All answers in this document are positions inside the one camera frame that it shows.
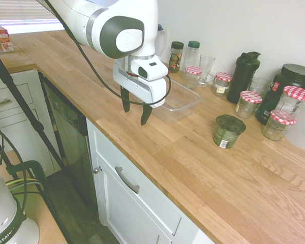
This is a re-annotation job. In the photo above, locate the white window blind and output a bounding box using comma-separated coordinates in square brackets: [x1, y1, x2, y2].
[0, 0, 59, 23]

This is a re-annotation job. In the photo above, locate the white drawer cabinet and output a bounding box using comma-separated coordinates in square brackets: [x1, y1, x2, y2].
[0, 69, 62, 177]

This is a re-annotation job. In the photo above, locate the black dishwasher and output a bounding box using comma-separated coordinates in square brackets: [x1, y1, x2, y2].
[39, 72, 98, 202]

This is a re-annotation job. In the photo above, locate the empty jar red checked lid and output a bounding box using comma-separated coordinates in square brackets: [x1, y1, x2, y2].
[272, 85, 305, 120]
[262, 110, 297, 142]
[184, 65, 203, 90]
[234, 90, 263, 119]

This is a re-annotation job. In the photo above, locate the labelled jar red checked lid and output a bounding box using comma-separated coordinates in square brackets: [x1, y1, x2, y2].
[212, 72, 233, 98]

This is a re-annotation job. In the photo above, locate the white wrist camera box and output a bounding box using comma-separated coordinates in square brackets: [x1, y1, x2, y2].
[130, 56, 169, 82]

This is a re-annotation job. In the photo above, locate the orange white carton box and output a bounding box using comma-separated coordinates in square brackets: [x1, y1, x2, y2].
[0, 25, 15, 53]

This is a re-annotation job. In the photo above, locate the clear pitcher blue lid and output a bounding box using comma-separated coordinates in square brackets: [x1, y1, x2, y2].
[155, 23, 169, 65]

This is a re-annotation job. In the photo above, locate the black camera tripod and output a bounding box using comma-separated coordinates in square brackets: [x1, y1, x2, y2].
[0, 42, 98, 208]

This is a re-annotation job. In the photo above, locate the green cereal pot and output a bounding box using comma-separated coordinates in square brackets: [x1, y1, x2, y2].
[212, 114, 247, 149]

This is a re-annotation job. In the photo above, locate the short clear glass tumbler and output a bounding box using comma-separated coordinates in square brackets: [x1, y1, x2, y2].
[249, 77, 270, 99]

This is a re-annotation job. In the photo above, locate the large black supplement tub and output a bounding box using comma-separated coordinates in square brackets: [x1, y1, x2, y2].
[255, 63, 305, 126]

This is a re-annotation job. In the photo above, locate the white kitchen cabinet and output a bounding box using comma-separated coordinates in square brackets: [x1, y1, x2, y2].
[85, 117, 216, 244]

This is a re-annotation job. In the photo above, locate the clear rectangular plastic container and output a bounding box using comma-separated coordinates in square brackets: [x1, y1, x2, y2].
[132, 78, 202, 125]

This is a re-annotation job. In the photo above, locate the green black cable bundle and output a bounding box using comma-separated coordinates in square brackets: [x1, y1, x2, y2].
[0, 123, 48, 223]

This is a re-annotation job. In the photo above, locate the clear bottle green lid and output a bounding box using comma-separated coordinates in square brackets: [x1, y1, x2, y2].
[182, 40, 201, 77]

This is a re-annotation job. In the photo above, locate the spice jar dark green lid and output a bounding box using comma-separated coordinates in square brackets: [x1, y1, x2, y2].
[168, 41, 185, 75]

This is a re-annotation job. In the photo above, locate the tall clear drinking glass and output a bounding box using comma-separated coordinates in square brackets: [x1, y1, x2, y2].
[196, 54, 216, 88]

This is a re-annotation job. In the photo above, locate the black shaker bottle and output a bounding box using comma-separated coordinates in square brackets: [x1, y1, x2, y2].
[226, 51, 261, 105]

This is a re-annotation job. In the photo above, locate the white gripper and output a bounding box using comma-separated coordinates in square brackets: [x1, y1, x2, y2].
[113, 59, 169, 126]

